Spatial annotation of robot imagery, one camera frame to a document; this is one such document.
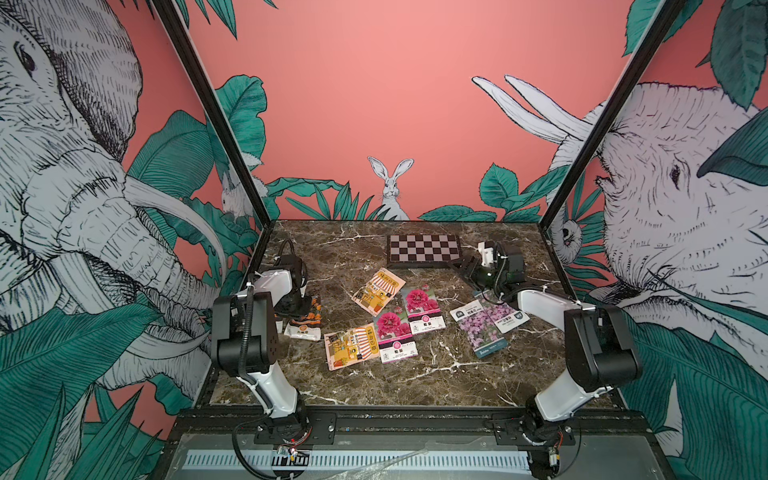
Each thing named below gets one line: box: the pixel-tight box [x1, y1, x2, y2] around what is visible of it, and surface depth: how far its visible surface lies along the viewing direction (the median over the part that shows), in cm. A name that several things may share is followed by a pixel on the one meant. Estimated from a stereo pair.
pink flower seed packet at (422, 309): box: [401, 285, 446, 335], surface depth 97 cm
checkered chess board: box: [386, 234, 461, 269], surface depth 110 cm
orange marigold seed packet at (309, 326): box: [284, 297, 323, 342], surface depth 92 cm
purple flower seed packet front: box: [449, 299, 509, 359], surface depth 93 cm
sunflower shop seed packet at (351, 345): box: [323, 322, 380, 371], surface depth 90 cm
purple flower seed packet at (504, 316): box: [475, 289, 530, 334], surface depth 95 cm
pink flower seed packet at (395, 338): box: [376, 312, 419, 364], surface depth 92 cm
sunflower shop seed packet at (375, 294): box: [351, 268, 407, 317], surface depth 103 cm
